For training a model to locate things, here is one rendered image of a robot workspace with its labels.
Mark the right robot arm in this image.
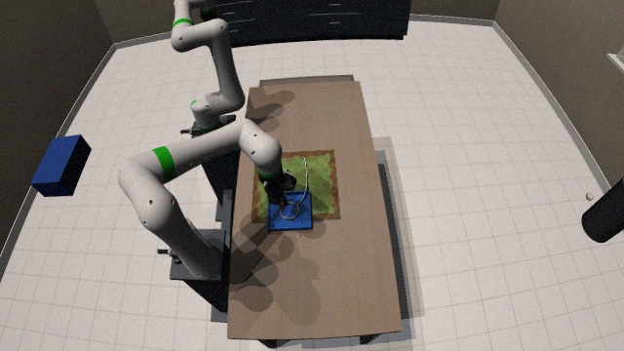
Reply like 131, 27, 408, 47
117, 118, 282, 281

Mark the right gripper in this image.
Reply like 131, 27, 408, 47
258, 167, 296, 211

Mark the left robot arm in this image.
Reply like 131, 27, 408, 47
171, 0, 246, 138

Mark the blue tray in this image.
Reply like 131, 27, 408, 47
267, 190, 312, 231

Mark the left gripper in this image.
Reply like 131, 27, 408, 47
199, 9, 217, 22

